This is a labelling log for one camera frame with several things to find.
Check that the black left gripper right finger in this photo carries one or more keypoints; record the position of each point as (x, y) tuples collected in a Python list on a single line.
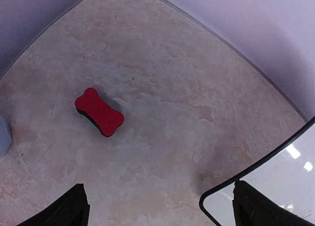
[(252, 208)]

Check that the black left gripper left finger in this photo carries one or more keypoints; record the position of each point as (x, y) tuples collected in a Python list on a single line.
[(71, 209)]

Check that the white whiteboard black frame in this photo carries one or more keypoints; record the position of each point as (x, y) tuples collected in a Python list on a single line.
[(286, 176)]

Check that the red bone-shaped eraser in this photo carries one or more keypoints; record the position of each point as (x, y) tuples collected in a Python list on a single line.
[(95, 109)]

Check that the light blue mug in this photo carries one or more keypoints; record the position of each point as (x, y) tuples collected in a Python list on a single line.
[(5, 136)]

